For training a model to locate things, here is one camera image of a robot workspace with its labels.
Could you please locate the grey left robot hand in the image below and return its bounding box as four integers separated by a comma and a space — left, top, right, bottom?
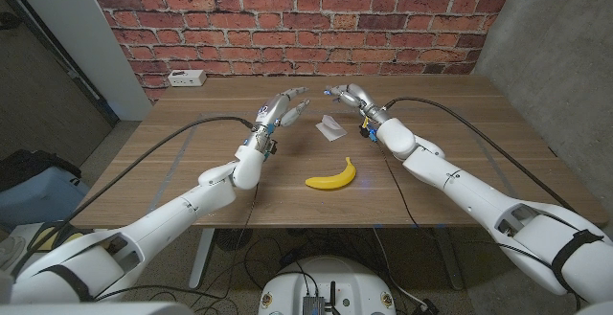
243, 86, 311, 159

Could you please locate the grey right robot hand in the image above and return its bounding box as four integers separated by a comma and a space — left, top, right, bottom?
323, 83, 392, 143

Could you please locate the white paper shipping label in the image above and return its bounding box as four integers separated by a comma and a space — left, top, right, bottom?
314, 114, 349, 143

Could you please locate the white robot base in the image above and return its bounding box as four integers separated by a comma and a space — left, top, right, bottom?
258, 255, 397, 315

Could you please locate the yellow toy banana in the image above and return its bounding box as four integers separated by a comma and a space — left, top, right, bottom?
305, 156, 358, 191

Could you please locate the white power strip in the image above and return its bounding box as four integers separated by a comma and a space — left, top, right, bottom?
167, 69, 208, 88

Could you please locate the red brick print backdrop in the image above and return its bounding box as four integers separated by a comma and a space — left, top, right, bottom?
79, 0, 523, 103

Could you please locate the black round floor disc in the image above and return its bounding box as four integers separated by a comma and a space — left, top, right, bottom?
214, 228, 254, 253

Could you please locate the white table leg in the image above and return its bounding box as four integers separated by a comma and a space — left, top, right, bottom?
189, 228, 216, 291

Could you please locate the grey table leg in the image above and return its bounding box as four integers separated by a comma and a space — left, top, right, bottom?
433, 227, 465, 291

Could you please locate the small grey electronics box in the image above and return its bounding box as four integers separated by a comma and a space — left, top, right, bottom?
302, 295, 326, 315

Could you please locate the yellow foot pedal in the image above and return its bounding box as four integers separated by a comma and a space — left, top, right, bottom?
56, 232, 86, 250
29, 226, 61, 253

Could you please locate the blue storage bin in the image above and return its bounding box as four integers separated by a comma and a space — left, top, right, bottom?
0, 166, 91, 225

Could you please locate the black bag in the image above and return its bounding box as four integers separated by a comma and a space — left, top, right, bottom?
0, 148, 82, 192

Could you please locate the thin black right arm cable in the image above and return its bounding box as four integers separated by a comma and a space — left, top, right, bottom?
377, 142, 418, 230

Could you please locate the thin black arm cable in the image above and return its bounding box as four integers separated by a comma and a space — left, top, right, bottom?
95, 185, 260, 303
377, 142, 418, 230

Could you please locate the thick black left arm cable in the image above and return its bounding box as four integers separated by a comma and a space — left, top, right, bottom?
9, 115, 255, 278

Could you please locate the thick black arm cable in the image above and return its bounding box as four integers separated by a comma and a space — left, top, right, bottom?
9, 115, 255, 278
382, 96, 576, 214

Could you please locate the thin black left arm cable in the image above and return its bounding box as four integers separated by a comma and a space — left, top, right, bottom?
95, 185, 260, 303

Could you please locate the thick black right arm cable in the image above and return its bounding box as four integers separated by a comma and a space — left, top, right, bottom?
382, 96, 576, 214

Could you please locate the white floor cable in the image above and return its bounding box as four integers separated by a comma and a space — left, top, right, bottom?
373, 228, 428, 310

